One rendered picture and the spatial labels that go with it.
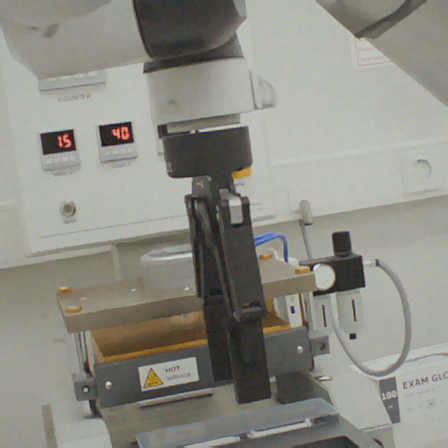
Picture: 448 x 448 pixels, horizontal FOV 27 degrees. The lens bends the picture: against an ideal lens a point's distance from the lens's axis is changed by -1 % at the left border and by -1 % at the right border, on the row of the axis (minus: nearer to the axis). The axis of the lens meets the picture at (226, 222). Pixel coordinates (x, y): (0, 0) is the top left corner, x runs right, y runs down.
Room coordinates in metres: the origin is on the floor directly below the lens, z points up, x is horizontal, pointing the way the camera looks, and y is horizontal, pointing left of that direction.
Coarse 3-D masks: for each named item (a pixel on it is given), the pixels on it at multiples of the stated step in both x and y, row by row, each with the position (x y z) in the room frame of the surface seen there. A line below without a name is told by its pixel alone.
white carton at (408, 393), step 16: (400, 352) 1.55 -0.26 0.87; (416, 352) 1.54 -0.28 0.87; (432, 352) 1.53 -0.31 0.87; (352, 368) 1.49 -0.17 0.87; (384, 368) 1.48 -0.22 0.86; (400, 368) 1.47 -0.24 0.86; (416, 368) 1.45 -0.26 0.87; (432, 368) 1.44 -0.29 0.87; (384, 384) 1.41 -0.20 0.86; (400, 384) 1.41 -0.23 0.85; (416, 384) 1.42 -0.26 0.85; (432, 384) 1.43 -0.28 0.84; (384, 400) 1.40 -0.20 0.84; (400, 400) 1.41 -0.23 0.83; (416, 400) 1.42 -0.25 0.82; (432, 400) 1.43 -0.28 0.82; (400, 416) 1.41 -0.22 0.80; (416, 416) 1.42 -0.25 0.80
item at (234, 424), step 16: (320, 400) 0.90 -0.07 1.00; (240, 416) 0.88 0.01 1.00; (256, 416) 0.87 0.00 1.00; (272, 416) 0.87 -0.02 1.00; (288, 416) 0.86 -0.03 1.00; (304, 416) 0.85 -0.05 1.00; (160, 432) 0.86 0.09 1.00; (176, 432) 0.86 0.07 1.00; (192, 432) 0.85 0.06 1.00; (208, 432) 0.85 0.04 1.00; (224, 432) 0.84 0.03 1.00
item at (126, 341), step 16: (160, 320) 1.13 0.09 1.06; (176, 320) 1.05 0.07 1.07; (192, 320) 1.06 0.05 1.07; (272, 320) 1.04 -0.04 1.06; (96, 336) 1.08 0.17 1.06; (112, 336) 1.07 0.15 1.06; (128, 336) 1.06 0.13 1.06; (144, 336) 1.05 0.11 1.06; (160, 336) 1.03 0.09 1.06; (176, 336) 1.02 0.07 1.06; (192, 336) 1.01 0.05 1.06; (96, 352) 1.06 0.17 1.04; (112, 352) 0.99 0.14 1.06; (128, 352) 0.98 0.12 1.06; (144, 352) 0.98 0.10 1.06
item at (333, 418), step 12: (300, 420) 0.84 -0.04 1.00; (312, 420) 0.85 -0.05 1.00; (324, 420) 0.85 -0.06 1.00; (336, 420) 0.85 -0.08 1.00; (240, 432) 0.83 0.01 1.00; (252, 432) 0.83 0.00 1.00; (264, 432) 0.84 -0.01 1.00; (276, 432) 0.84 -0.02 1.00; (192, 444) 0.82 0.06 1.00; (204, 444) 0.82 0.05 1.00; (216, 444) 0.83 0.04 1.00; (228, 444) 0.83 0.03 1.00
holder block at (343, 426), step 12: (288, 432) 0.84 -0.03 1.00; (300, 432) 0.84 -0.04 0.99; (312, 432) 0.83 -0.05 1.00; (324, 432) 0.83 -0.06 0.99; (336, 432) 0.82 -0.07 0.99; (348, 432) 0.82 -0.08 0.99; (360, 432) 0.82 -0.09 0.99; (132, 444) 0.87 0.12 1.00; (240, 444) 0.83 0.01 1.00; (252, 444) 0.82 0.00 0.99; (264, 444) 0.82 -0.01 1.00; (276, 444) 0.81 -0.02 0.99; (288, 444) 0.81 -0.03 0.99; (300, 444) 0.81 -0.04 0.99; (312, 444) 0.81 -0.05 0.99; (324, 444) 0.81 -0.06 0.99; (336, 444) 0.81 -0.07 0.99; (348, 444) 0.81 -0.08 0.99; (360, 444) 0.79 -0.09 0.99; (372, 444) 0.78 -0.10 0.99
